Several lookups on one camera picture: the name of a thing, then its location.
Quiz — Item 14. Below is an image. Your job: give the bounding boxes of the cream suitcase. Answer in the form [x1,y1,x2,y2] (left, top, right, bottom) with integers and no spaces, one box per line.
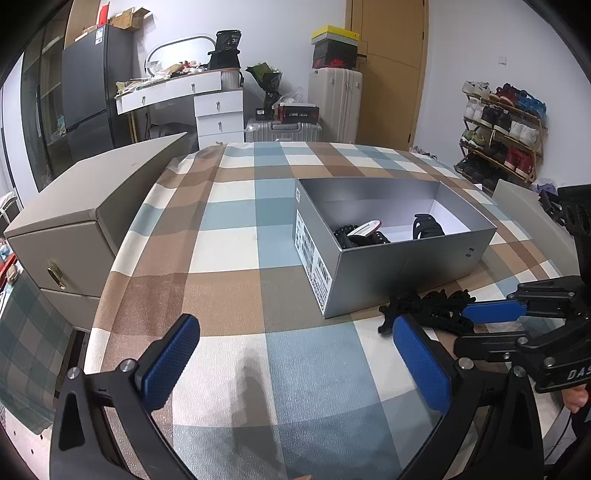
[308,67,363,144]

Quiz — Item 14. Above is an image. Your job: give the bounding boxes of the silver cardboard box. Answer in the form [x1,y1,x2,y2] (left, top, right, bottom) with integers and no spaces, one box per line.
[294,176,498,320]

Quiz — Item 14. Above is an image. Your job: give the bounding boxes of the oval mirror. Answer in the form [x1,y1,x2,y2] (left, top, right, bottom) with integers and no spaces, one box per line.
[145,33,217,77]

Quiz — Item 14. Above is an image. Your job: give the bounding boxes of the white pin badge red rim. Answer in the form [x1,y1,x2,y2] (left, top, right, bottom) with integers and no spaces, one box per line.
[346,220,382,237]

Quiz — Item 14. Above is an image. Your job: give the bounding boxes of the wooden door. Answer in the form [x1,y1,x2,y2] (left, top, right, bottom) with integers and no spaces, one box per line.
[345,0,428,151]

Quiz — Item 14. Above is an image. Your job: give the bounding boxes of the black wrapped flower bouquet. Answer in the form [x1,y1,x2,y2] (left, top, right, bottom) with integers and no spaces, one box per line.
[245,64,283,121]

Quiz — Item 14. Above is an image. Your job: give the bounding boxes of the shoe rack with shoes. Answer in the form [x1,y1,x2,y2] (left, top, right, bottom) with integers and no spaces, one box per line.
[455,80,548,185]

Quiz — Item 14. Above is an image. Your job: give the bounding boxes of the black refrigerator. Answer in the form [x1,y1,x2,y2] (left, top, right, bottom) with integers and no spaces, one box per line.
[61,24,134,162]

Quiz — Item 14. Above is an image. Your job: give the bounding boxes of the silver suitcase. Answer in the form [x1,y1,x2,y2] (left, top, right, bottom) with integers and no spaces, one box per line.
[245,117,323,143]

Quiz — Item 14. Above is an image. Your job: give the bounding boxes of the black shoe box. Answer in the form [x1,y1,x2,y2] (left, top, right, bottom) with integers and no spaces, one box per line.
[311,41,361,70]

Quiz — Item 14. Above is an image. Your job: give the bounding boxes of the yellow shoe box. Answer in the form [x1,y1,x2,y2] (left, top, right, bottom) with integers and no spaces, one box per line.
[311,25,361,45]

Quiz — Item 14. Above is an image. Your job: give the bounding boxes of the open cardboard box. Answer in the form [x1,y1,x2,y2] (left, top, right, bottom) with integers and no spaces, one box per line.
[108,7,149,31]

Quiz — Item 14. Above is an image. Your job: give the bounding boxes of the silver box lid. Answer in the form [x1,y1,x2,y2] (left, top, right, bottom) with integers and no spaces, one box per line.
[492,179,578,273]

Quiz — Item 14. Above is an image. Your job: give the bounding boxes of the red black box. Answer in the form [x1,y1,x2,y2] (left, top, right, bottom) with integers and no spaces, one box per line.
[278,104,320,123]

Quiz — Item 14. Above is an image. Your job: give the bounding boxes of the beige drawer cabinet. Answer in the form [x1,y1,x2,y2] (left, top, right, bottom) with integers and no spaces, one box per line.
[4,132,189,333]

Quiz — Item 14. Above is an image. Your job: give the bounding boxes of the black spiral hair tie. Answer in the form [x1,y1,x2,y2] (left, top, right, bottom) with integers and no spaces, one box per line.
[333,224,391,250]

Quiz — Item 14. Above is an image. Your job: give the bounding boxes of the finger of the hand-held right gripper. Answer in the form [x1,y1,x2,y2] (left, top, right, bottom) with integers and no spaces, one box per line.
[461,276,580,325]
[454,329,533,365]

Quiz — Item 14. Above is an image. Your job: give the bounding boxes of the green checked cloth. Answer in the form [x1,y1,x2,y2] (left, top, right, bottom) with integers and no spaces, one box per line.
[0,272,77,432]

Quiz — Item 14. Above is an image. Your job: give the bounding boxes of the glass door cabinet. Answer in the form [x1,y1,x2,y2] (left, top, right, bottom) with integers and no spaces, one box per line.
[21,14,68,185]

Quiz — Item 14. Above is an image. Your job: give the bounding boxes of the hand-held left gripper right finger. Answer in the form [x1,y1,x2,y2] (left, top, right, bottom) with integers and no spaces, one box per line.
[392,314,546,480]

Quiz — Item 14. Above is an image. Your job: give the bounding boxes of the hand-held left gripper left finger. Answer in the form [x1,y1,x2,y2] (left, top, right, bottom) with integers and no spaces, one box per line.
[50,314,201,480]

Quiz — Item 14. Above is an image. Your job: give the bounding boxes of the checked tablecloth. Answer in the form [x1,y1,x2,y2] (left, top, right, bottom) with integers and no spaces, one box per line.
[85,141,578,480]

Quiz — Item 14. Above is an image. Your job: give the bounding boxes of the person's right hand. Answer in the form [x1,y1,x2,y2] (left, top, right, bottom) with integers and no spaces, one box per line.
[564,385,591,415]

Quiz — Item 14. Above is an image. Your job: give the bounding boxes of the black lace hair bow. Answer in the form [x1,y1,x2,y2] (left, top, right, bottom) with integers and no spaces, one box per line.
[416,288,477,334]

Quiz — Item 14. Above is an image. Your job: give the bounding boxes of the black bag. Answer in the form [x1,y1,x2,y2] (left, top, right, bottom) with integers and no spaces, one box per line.
[208,30,243,71]

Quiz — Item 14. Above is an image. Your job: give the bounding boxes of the small black hair claw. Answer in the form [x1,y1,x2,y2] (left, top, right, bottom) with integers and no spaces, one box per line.
[412,213,446,241]

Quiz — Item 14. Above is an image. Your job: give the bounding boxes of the white vanity desk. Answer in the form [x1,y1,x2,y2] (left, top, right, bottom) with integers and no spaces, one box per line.
[115,68,245,149]

